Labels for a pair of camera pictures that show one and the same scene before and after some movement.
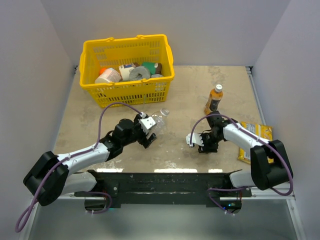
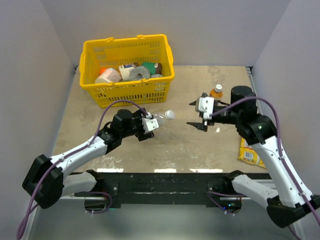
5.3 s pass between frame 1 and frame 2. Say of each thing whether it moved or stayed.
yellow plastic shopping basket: stayed
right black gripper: moved
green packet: stayed
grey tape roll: stayed
